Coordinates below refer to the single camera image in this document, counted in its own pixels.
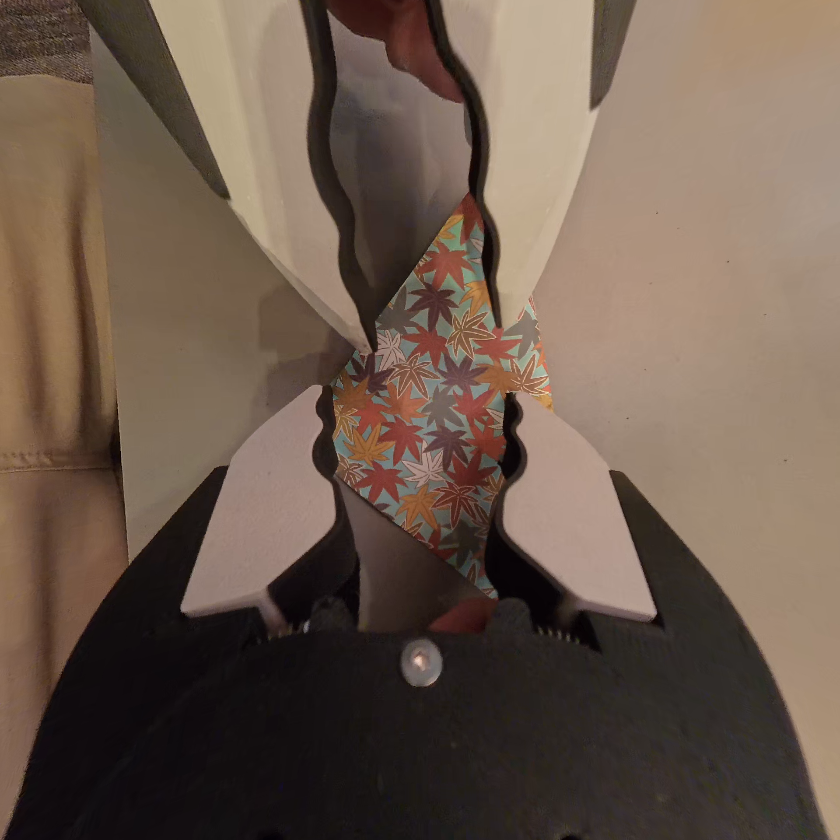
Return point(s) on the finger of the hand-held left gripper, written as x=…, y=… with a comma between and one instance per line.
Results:
x=256, y=144
x=538, y=131

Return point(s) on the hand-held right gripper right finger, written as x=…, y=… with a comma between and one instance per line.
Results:
x=577, y=531

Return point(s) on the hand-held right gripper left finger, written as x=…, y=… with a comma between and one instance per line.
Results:
x=269, y=512

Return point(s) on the leaf-patterned origami paper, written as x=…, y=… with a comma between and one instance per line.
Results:
x=433, y=420

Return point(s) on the person's left hand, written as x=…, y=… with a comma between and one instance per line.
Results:
x=420, y=52

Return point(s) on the person's right hand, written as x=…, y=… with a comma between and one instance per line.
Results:
x=463, y=618

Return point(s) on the person's grey knitted sweater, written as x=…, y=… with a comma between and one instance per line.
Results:
x=39, y=36

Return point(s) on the person's beige trousers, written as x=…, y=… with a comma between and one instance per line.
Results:
x=52, y=328

